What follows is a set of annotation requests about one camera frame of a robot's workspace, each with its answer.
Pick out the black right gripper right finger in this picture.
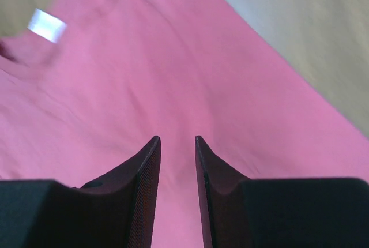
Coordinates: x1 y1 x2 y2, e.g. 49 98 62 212
195 136 368 247

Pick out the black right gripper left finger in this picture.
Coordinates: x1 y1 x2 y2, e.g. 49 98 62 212
1 136 161 247

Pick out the salmon pink t-shirt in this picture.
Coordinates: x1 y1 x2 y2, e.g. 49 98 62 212
1 0 368 247

